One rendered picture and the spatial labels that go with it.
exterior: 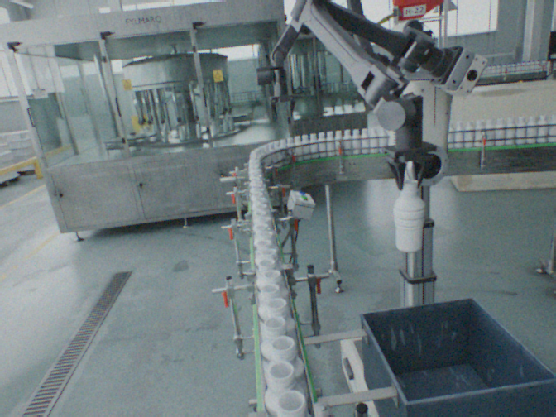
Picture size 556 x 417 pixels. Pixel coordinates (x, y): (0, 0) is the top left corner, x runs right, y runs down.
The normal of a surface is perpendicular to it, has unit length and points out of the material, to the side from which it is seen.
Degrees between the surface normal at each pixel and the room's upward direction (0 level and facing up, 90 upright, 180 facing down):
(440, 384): 0
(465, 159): 90
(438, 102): 90
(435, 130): 101
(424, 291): 90
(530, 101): 90
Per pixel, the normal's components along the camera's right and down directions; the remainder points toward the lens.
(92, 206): 0.08, 0.31
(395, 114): -0.60, 0.33
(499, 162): -0.22, 0.33
